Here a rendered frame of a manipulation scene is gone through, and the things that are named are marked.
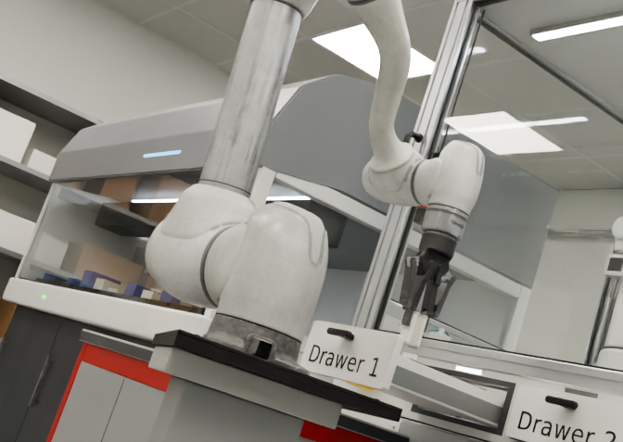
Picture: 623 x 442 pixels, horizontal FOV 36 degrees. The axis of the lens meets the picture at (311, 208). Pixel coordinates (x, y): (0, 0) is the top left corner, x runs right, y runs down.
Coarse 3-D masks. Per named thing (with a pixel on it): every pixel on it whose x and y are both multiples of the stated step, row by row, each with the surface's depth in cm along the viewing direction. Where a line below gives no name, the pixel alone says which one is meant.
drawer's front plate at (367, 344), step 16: (320, 336) 200; (336, 336) 196; (368, 336) 188; (384, 336) 184; (400, 336) 181; (304, 352) 203; (320, 352) 198; (336, 352) 194; (352, 352) 190; (368, 352) 186; (384, 352) 182; (320, 368) 196; (336, 368) 192; (352, 368) 188; (368, 368) 184; (384, 368) 180; (368, 384) 182; (384, 384) 179
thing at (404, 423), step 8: (352, 416) 236; (360, 416) 233; (368, 416) 231; (400, 416) 225; (376, 424) 227; (384, 424) 225; (392, 424) 223; (400, 424) 221; (408, 424) 219; (416, 424) 217; (424, 424) 215; (400, 432) 220; (408, 432) 218; (416, 432) 216; (424, 432) 214; (432, 432) 212; (440, 432) 210; (448, 432) 208; (416, 440) 215; (424, 440) 213; (432, 440) 211; (440, 440) 209; (448, 440) 207; (456, 440) 205; (464, 440) 203; (472, 440) 202; (480, 440) 200
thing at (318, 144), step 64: (128, 128) 379; (192, 128) 322; (320, 128) 285; (256, 192) 273; (320, 192) 285; (64, 320) 365; (128, 320) 301; (192, 320) 267; (0, 384) 394; (64, 384) 340
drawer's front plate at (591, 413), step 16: (528, 400) 191; (544, 400) 188; (576, 400) 182; (592, 400) 179; (512, 416) 193; (528, 416) 190; (544, 416) 187; (560, 416) 184; (576, 416) 181; (592, 416) 178; (608, 416) 175; (512, 432) 191; (528, 432) 188; (544, 432) 185; (576, 432) 179
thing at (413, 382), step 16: (400, 368) 183; (416, 368) 186; (400, 384) 183; (416, 384) 185; (432, 384) 188; (448, 384) 190; (464, 384) 193; (416, 400) 202; (432, 400) 188; (448, 400) 190; (464, 400) 192; (480, 400) 195; (496, 400) 198; (464, 416) 200; (480, 416) 195; (496, 416) 197
